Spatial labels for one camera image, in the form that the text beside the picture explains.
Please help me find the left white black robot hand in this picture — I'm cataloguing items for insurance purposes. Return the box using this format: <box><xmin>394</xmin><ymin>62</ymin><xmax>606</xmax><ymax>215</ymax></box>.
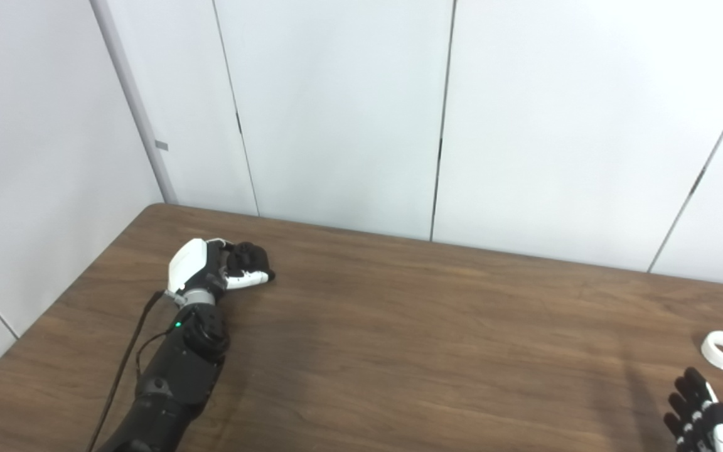
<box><xmin>167</xmin><ymin>237</ymin><xmax>276</xmax><ymax>308</ymax></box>

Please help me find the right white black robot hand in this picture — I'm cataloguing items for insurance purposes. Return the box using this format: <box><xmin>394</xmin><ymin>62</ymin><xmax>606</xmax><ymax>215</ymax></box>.
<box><xmin>663</xmin><ymin>367</ymin><xmax>723</xmax><ymax>452</ymax></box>

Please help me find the round black plastic part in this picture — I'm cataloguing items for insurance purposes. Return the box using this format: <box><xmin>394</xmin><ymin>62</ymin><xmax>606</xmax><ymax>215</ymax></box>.
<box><xmin>227</xmin><ymin>242</ymin><xmax>271</xmax><ymax>277</ymax></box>

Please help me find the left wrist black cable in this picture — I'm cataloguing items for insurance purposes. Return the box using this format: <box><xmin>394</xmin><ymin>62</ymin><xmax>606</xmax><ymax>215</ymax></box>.
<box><xmin>87</xmin><ymin>290</ymin><xmax>179</xmax><ymax>452</ymax></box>

